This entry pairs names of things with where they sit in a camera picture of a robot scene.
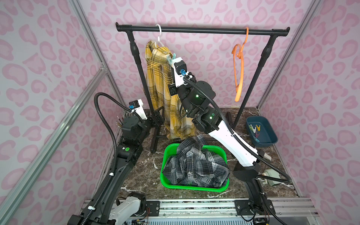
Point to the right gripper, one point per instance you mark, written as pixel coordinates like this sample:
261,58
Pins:
173,90

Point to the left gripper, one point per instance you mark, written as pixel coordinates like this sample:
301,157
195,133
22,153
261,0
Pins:
154,120

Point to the yellow plaid shirt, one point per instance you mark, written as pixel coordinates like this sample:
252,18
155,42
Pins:
158,79

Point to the white plastic hanger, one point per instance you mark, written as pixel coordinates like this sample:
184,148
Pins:
158,43

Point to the grey plaid shirt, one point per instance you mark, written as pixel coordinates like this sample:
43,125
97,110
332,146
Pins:
194,166

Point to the white clothespin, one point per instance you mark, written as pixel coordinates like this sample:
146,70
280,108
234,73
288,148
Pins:
255,130

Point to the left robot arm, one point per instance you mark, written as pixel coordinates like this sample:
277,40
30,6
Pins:
135,129

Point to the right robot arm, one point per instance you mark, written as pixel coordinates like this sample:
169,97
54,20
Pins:
197,98

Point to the green plastic basket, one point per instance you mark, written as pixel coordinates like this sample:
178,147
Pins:
171,151

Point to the dark teal plastic bin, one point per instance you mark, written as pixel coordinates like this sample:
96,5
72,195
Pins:
266,135

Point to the black clothes rack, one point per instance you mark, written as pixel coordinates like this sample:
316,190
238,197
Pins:
273,35

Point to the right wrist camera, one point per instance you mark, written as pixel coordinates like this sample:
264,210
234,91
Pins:
180,70

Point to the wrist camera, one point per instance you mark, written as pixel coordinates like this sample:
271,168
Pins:
136,106
180,70

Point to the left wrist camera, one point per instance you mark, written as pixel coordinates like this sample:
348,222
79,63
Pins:
136,106

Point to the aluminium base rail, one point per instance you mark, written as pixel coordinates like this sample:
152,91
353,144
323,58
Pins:
292,211

